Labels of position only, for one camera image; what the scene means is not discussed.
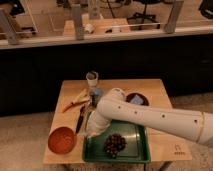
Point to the dark purple grape bunch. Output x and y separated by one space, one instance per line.
114 144

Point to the blue capped dark bottle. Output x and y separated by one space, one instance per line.
95 94

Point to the black office chair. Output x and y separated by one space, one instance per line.
144 15

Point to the red bowl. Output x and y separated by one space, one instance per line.
62 140

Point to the wooden side table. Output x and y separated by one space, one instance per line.
98 26

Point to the green plastic tray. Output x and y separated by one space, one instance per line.
136 150

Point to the black handled knife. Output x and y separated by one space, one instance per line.
80 119

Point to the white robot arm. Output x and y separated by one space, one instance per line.
195 126

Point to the dark brown plate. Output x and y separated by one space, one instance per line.
129 96

